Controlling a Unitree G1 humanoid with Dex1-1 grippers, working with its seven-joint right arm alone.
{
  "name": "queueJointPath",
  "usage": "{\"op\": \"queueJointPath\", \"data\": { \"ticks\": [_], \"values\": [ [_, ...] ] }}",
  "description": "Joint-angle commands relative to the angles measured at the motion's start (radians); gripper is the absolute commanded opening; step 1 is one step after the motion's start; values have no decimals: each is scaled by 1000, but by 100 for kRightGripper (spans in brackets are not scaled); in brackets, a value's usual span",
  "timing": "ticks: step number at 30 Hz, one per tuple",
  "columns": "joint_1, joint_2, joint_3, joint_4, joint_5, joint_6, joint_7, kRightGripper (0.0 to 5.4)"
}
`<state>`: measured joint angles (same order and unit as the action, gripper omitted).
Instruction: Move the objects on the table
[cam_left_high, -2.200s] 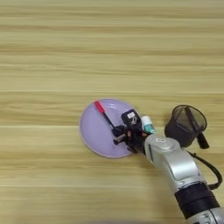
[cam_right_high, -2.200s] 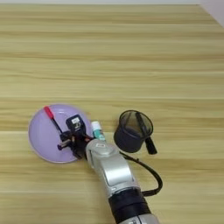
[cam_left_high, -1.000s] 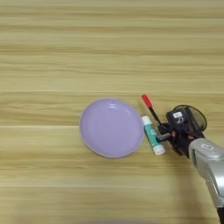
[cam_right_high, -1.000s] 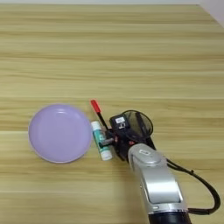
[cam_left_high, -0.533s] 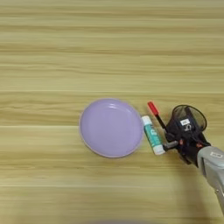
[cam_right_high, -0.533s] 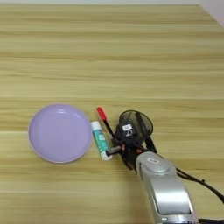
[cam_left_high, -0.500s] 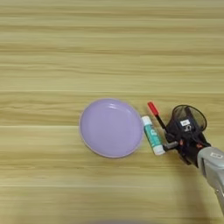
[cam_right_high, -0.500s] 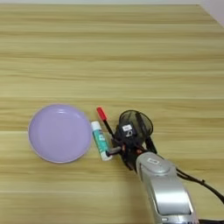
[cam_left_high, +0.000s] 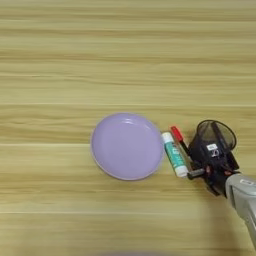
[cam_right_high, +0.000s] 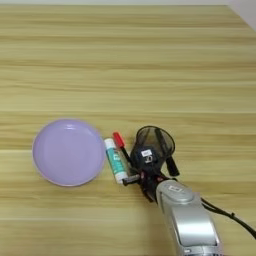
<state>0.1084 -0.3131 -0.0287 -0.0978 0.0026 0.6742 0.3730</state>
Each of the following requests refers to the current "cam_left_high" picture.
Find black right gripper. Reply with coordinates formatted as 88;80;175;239
186;155;240;197

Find black mesh pen cup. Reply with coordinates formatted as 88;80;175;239
187;119;238;168

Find white and teal glue stick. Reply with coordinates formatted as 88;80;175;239
161;131;190;178

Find red marker pen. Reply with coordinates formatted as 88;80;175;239
169;125;195;162

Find purple round plate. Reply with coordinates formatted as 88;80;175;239
90;112;165;181

